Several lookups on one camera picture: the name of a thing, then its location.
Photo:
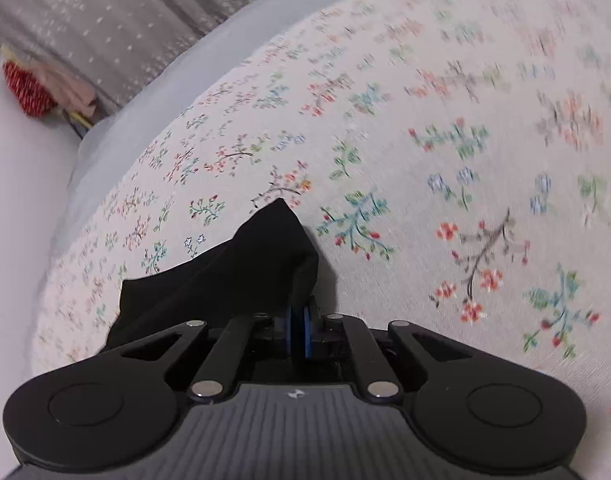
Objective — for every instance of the black pants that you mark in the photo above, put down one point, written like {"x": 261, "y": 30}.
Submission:
{"x": 245, "y": 275}

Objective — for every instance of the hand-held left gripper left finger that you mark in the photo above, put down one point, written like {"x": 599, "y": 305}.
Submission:
{"x": 287, "y": 330}

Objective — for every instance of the grey star-print curtain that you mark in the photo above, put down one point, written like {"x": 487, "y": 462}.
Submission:
{"x": 135, "y": 15}

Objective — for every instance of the floral bed sheet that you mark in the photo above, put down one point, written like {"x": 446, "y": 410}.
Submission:
{"x": 410, "y": 110}

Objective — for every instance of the beige hanging garment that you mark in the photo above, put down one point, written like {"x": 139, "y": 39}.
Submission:
{"x": 70, "y": 91}

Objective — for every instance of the grey bed blanket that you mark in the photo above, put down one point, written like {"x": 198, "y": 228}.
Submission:
{"x": 135, "y": 115}

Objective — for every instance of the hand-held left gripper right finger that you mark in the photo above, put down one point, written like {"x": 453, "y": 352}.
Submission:
{"x": 305, "y": 330}

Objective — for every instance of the red floral hanging garment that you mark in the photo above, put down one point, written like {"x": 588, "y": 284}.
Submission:
{"x": 28, "y": 87}

